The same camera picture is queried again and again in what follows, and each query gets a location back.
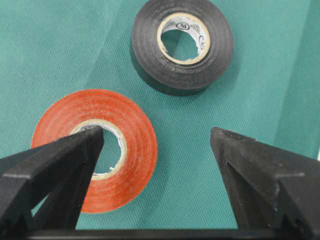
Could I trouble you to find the red tape roll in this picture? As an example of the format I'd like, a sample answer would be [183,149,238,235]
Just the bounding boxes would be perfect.
[31,89,158,214]

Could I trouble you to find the black tape roll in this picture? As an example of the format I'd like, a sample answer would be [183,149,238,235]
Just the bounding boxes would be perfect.
[131,0,234,96]

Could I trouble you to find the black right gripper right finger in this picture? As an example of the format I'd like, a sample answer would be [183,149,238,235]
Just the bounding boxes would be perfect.
[210,127,320,232]

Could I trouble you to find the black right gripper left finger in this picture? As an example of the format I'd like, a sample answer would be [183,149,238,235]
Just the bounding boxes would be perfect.
[0,126,104,232]

